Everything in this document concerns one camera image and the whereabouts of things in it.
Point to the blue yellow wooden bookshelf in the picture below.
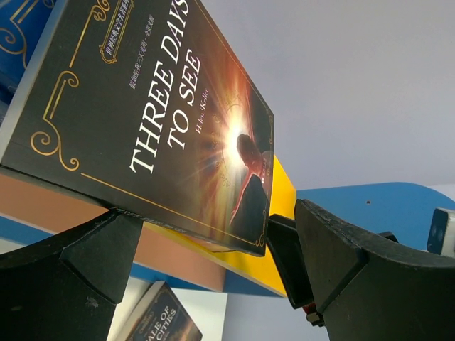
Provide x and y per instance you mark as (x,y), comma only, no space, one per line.
(31,212)

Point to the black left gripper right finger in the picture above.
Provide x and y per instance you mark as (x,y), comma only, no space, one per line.
(370,288)

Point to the A Tale of Two Cities book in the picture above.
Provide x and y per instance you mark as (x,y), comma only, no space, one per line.
(159,315)

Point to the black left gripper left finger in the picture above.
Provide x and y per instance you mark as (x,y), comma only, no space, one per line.
(66,287)

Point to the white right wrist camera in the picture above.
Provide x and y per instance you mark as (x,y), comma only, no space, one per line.
(441,234)

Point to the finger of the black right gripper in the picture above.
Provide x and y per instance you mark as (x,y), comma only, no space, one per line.
(283,242)

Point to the Three Days to See book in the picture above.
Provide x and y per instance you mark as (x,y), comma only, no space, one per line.
(143,107)

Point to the Animal Farm book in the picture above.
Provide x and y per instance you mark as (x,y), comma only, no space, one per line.
(22,23)

